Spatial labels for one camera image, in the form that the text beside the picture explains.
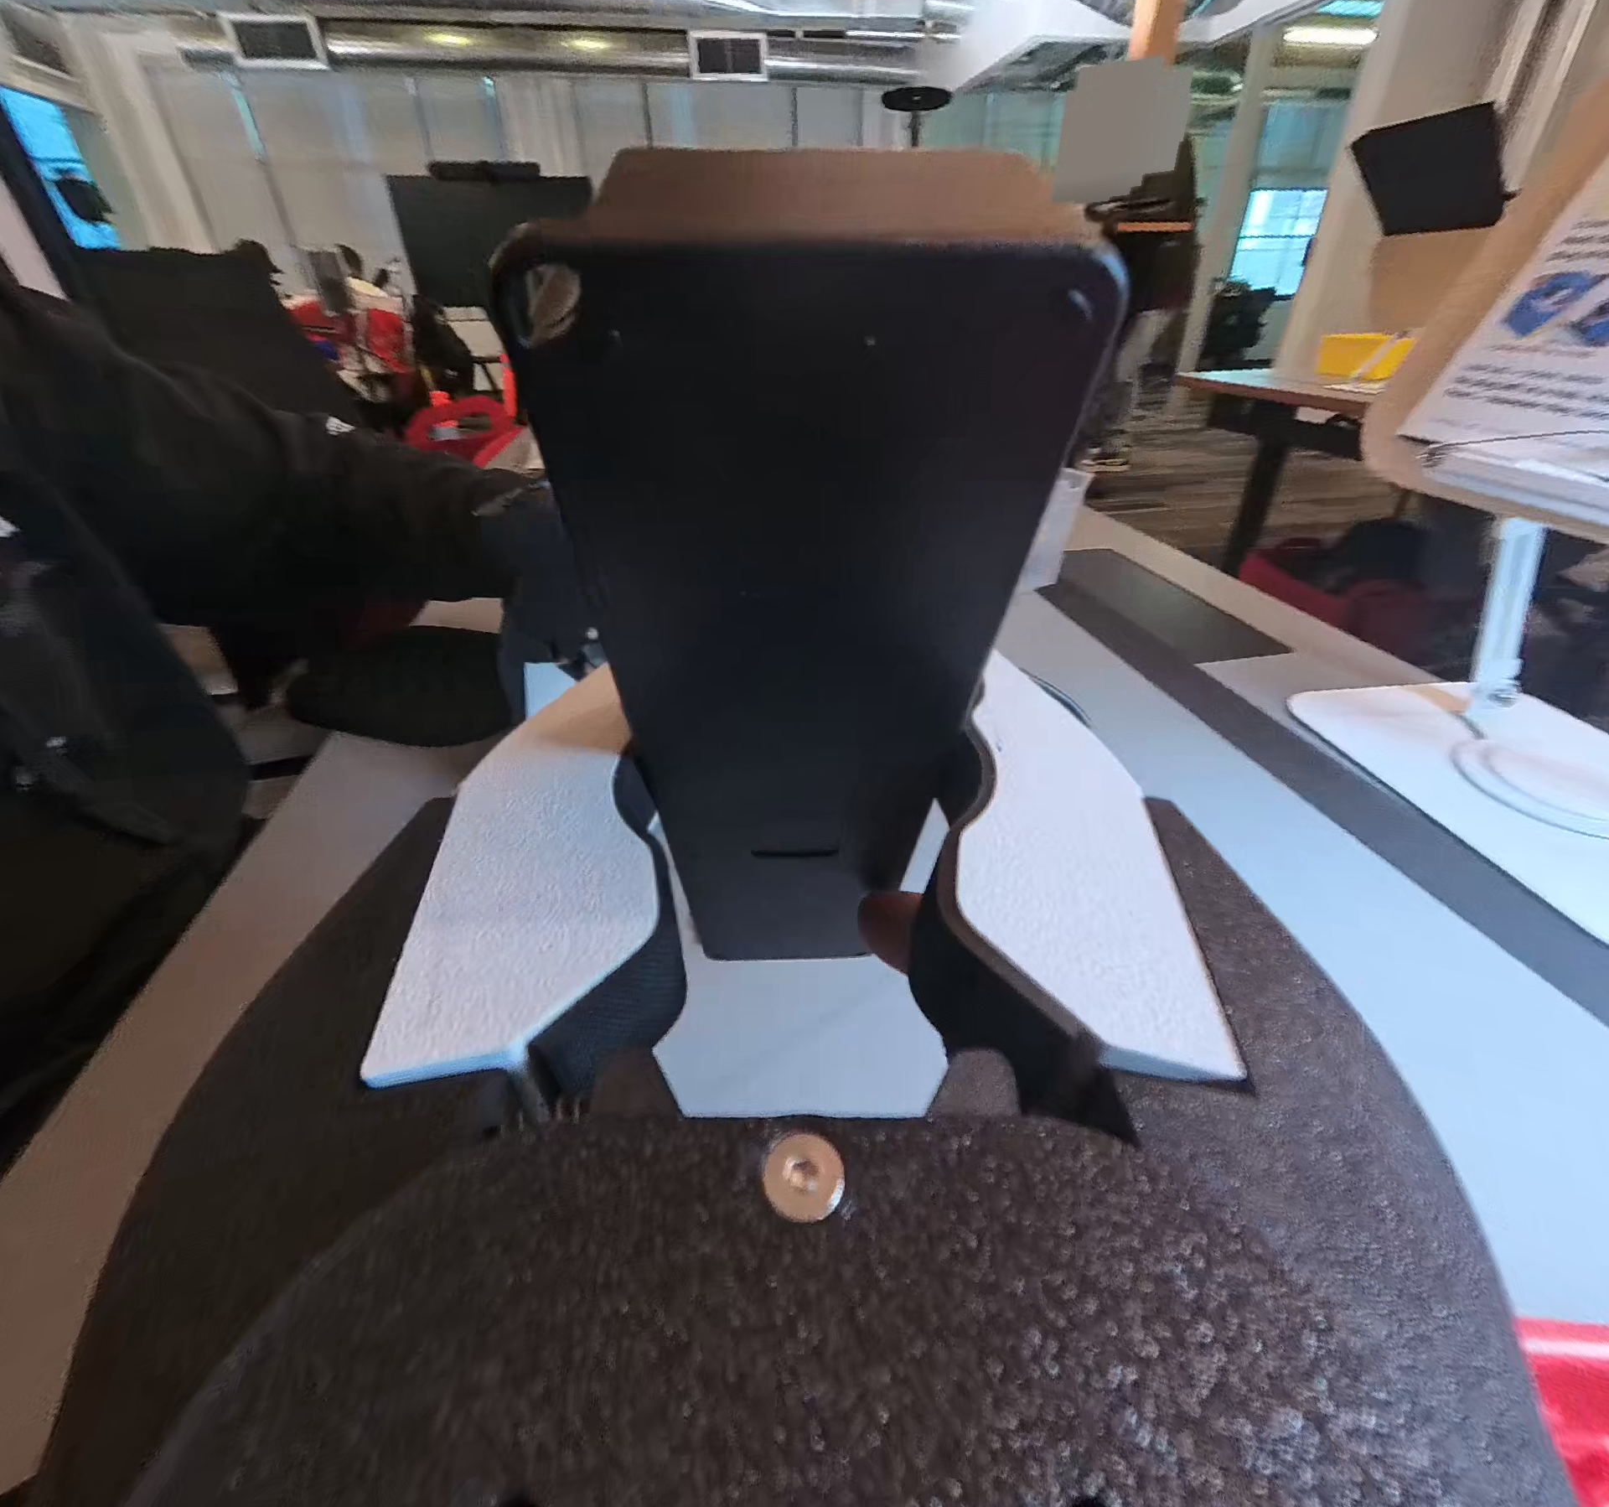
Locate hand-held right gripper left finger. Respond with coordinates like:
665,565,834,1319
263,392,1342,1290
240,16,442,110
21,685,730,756
359,668,691,1126

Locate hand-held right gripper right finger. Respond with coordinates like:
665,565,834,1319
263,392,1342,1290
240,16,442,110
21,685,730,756
907,650,1248,1147

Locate black usb hub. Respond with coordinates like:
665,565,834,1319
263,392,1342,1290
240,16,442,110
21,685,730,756
491,147,1128,962

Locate clear plastic bin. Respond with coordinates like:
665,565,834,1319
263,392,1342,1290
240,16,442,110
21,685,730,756
1024,465,1090,594

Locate person's right hand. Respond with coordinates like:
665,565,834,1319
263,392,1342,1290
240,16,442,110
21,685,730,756
858,891,919,976

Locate red basket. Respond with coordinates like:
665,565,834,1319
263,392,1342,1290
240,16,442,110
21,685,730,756
404,391,522,453

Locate white document stand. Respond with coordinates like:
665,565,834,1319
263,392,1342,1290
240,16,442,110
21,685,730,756
1288,87,1609,943

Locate large black display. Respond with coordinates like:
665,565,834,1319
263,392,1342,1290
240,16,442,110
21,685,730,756
386,166,595,310

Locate red bag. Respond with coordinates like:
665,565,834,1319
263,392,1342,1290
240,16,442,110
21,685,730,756
1238,519,1435,654

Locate wooden table black legs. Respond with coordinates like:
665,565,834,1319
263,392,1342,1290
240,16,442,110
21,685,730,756
1175,370,1396,579

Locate yellow sheet holder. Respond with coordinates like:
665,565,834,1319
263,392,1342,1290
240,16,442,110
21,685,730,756
1316,331,1416,384

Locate red open plastic bin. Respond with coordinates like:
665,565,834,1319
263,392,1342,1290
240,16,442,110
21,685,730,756
1515,1316,1609,1507

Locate printed instruction sheet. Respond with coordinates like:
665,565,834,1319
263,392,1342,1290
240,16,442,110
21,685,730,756
1402,168,1609,453

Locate black wall panel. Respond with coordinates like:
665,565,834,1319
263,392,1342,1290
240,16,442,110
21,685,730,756
1351,101,1518,237

